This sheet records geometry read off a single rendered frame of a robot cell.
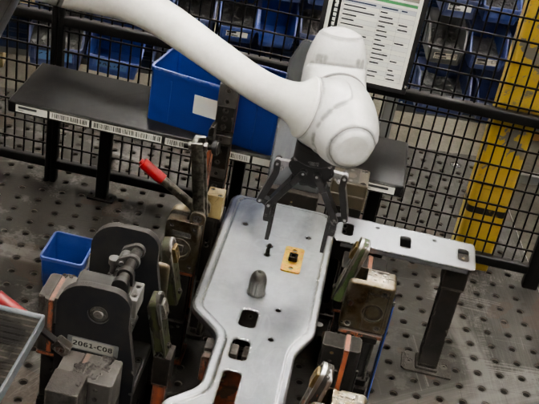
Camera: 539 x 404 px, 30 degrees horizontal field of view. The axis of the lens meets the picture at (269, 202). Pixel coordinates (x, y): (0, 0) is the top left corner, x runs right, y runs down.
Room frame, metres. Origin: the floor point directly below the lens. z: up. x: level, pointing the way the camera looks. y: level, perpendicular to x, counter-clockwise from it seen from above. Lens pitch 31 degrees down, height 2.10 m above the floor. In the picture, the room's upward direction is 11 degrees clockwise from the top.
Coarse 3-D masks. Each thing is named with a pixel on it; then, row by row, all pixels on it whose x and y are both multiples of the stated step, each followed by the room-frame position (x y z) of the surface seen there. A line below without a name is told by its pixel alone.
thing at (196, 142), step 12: (192, 144) 1.59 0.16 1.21; (204, 144) 1.61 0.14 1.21; (216, 144) 1.60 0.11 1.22; (192, 156) 1.59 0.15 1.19; (204, 156) 1.62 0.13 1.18; (192, 168) 1.59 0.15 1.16; (204, 168) 1.62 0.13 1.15; (192, 180) 1.59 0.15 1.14; (204, 180) 1.62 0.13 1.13; (192, 192) 1.59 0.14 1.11; (204, 192) 1.60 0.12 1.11; (192, 204) 1.59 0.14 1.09; (204, 204) 1.59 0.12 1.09
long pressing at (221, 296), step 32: (224, 224) 1.67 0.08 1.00; (256, 224) 1.70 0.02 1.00; (288, 224) 1.72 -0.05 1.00; (320, 224) 1.74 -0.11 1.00; (224, 256) 1.57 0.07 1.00; (256, 256) 1.59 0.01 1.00; (320, 256) 1.63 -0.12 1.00; (224, 288) 1.47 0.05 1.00; (288, 288) 1.51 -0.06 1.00; (320, 288) 1.53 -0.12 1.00; (224, 320) 1.38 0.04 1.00; (288, 320) 1.41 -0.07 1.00; (224, 352) 1.29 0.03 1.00; (256, 352) 1.31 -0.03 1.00; (288, 352) 1.33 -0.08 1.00; (256, 384) 1.23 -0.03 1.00; (288, 384) 1.25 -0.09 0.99
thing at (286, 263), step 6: (288, 246) 1.64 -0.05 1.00; (288, 252) 1.62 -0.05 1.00; (294, 252) 1.62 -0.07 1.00; (300, 252) 1.62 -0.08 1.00; (288, 258) 1.60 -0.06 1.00; (294, 258) 1.59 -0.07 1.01; (300, 258) 1.60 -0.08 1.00; (282, 264) 1.57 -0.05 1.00; (288, 264) 1.58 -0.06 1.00; (294, 264) 1.58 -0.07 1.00; (300, 264) 1.59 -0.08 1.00; (282, 270) 1.56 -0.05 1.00; (288, 270) 1.56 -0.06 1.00; (294, 270) 1.56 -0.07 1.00
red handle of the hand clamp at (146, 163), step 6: (144, 162) 1.61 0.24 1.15; (150, 162) 1.62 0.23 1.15; (144, 168) 1.60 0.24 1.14; (150, 168) 1.61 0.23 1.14; (156, 168) 1.61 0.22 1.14; (150, 174) 1.60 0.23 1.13; (156, 174) 1.60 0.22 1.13; (162, 174) 1.61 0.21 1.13; (156, 180) 1.60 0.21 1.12; (162, 180) 1.60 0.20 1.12; (168, 180) 1.61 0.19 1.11; (168, 186) 1.60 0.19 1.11; (174, 186) 1.61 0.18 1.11; (174, 192) 1.60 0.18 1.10; (180, 192) 1.61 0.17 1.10; (180, 198) 1.60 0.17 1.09; (186, 198) 1.60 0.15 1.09; (186, 204) 1.60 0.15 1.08
